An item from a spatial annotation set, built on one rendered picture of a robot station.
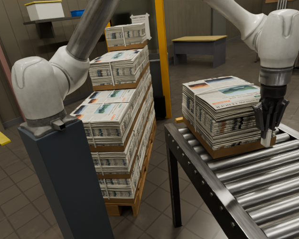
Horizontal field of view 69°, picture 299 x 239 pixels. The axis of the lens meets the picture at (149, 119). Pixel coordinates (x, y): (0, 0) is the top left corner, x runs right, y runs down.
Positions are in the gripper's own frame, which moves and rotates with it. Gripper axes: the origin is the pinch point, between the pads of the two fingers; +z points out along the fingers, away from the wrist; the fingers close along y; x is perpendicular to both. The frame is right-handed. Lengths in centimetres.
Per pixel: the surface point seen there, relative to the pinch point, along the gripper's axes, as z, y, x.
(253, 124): 0.2, -2.4, -9.8
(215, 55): 63, -224, -422
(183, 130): 13.6, 15.9, -39.9
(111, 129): 16, 53, -65
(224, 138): 3.8, 10.0, -10.8
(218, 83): -10.1, -2.4, -37.3
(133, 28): -33, 11, -174
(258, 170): 14.8, 1.1, 0.0
